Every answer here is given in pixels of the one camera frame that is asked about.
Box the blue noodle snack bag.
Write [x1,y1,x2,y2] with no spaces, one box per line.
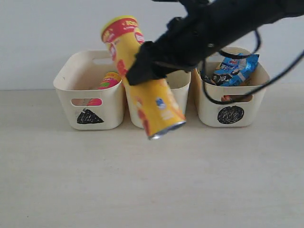
[211,54,259,86]

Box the pink Lays chips can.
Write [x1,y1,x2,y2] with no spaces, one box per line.
[87,72,121,106]

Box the cream bin with triangle mark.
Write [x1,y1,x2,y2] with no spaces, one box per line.
[53,50,126,130]

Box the black orange snack bag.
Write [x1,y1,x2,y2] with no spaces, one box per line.
[200,74,216,86]

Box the cream bin with square mark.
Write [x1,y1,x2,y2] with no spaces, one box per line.
[125,70,191,129]

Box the yellow Lays chips can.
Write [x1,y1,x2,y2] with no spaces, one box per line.
[101,15,186,140]

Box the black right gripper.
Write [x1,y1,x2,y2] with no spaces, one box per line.
[125,16,228,86]

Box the cream bin with circle mark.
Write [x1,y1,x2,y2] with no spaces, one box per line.
[191,47,270,127]

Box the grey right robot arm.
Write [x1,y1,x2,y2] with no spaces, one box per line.
[126,0,304,86]

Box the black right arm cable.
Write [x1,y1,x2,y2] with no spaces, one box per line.
[200,29,304,105]

